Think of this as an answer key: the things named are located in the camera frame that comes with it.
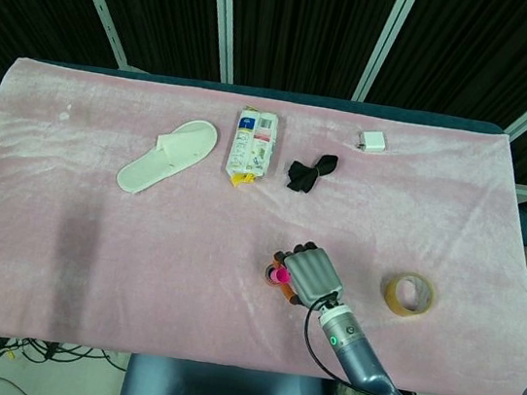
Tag pink velvet table cloth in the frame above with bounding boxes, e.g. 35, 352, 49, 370
0, 53, 527, 395

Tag black floor cables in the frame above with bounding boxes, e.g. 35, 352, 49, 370
0, 335, 129, 388

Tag yellowish tape roll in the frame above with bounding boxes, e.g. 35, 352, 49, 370
376, 268, 440, 322

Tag white snack package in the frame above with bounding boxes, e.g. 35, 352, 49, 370
222, 103, 282, 194

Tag pink plastic cup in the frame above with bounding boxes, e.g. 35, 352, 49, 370
266, 266, 292, 285

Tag orange plastic cup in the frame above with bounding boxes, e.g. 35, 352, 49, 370
262, 261, 288, 291

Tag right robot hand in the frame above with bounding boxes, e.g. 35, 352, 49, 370
263, 236, 351, 313

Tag white charger plug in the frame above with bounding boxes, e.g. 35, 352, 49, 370
354, 127, 391, 155

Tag black cloth bundle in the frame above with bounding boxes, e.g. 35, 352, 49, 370
284, 148, 340, 199

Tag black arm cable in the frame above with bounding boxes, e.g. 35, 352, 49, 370
294, 290, 431, 395

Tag white disposable slipper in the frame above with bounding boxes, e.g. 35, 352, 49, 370
114, 110, 220, 205

